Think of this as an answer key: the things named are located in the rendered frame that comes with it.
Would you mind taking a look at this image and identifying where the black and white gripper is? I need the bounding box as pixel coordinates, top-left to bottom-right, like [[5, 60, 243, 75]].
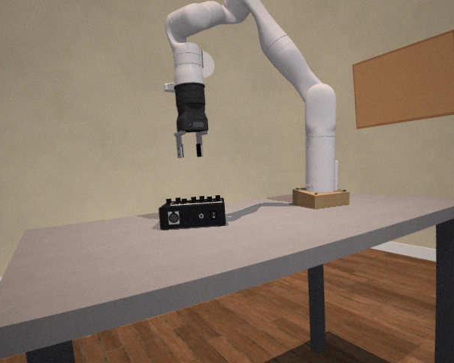
[[163, 64, 209, 158]]

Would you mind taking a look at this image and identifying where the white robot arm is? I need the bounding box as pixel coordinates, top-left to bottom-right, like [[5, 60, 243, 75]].
[[165, 0, 338, 193]]

